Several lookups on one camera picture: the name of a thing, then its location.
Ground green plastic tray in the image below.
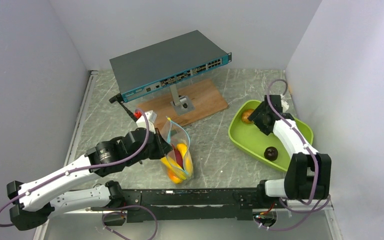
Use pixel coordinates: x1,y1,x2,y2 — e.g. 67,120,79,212
228,99,314,173

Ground grey teal network switch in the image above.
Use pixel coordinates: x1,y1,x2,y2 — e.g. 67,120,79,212
110,30,232,103

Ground clear zip top bag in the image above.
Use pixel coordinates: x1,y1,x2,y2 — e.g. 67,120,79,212
160,117,194,184

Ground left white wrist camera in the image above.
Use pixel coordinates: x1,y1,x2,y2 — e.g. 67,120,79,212
134,110,157,133

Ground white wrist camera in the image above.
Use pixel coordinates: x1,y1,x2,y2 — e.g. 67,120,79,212
134,110,157,133
281,99,290,113

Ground wooden board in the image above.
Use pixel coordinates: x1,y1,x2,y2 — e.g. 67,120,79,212
137,79,229,130

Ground brown kiwi fruit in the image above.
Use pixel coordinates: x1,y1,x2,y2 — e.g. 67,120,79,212
241,108,254,125

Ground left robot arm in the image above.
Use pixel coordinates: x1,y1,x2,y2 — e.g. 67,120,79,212
6,127,173,231

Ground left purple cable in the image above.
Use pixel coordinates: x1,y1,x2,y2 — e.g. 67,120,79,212
0,108,150,228

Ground dark purple mangosteen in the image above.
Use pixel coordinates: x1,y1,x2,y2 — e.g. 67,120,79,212
263,146,279,162

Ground yellow banana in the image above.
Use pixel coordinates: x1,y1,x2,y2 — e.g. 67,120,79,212
176,143,194,176
160,156,188,180

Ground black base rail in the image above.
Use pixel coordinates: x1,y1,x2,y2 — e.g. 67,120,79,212
89,188,287,224

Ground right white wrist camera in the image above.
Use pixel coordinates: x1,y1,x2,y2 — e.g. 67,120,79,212
281,99,290,113

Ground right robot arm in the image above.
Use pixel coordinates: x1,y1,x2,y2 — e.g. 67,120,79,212
248,94,332,208

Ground orange yellow mango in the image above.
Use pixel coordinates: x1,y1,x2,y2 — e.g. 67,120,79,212
167,169,184,184

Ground grey metal stand bracket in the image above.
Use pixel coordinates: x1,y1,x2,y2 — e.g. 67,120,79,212
169,84,195,116

